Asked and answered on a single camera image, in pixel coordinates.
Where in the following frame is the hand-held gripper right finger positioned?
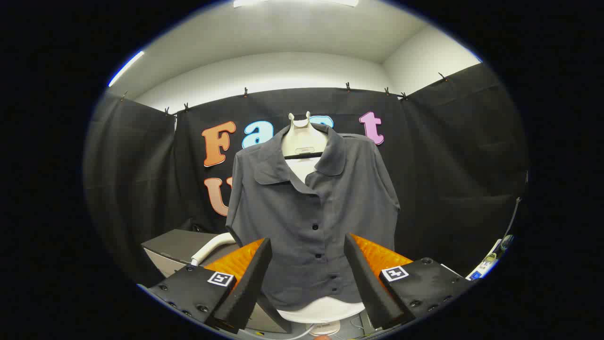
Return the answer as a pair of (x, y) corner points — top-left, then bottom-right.
(344, 233), (474, 330)

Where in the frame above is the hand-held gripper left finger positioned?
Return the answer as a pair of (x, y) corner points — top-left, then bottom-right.
(148, 238), (273, 333)

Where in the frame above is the white garment steamer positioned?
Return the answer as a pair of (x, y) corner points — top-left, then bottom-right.
(190, 232), (236, 267)

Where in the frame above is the grey button-up shirt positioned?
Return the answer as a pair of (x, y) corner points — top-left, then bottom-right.
(226, 122), (401, 311)

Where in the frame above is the white stand base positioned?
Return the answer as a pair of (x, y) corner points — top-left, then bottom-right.
(306, 321), (341, 337)

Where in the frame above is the grey drawer cabinet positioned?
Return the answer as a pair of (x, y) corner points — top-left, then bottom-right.
(141, 229), (293, 334)

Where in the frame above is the white and blue device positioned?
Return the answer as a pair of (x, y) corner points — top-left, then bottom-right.
(466, 235), (515, 280)

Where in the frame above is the black backdrop cloth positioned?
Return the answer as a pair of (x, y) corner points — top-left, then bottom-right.
(84, 62), (528, 289)

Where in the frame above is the long ceiling light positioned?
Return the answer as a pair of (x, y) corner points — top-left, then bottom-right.
(233, 0), (359, 8)

